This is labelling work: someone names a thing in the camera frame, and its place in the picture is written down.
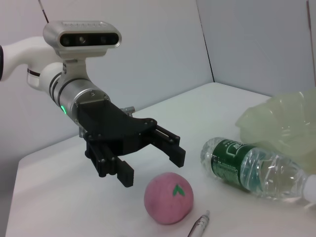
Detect silver white pen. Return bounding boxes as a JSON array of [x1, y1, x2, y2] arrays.
[[186, 210, 211, 237]]

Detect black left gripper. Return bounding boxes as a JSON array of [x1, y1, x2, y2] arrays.
[[75, 99, 186, 188]]

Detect translucent green fruit plate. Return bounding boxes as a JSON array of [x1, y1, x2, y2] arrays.
[[235, 87, 316, 176]]

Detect clear green-label water bottle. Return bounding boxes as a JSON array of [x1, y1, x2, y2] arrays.
[[199, 137, 316, 209]]

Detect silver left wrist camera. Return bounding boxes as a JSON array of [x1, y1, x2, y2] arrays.
[[43, 20, 122, 80]]

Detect pink toy peach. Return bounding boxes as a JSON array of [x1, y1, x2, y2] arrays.
[[144, 172, 195, 225]]

